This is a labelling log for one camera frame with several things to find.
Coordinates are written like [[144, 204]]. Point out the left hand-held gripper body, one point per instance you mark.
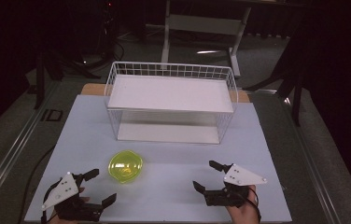
[[61, 191]]

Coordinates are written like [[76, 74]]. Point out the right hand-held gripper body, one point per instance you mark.
[[242, 180]]

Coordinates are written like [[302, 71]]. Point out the yellow-green plastic bowl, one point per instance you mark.
[[125, 166]]

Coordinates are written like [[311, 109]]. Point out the person's left hand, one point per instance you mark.
[[81, 199]]

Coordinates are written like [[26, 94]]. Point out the person's right hand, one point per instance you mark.
[[244, 211]]

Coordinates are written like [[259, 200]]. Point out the black metal stand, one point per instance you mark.
[[295, 93], [39, 81]]

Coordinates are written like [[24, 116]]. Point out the metal floor rail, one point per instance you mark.
[[313, 161], [11, 155]]

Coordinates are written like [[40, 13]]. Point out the white metal desk frame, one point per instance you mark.
[[206, 25]]

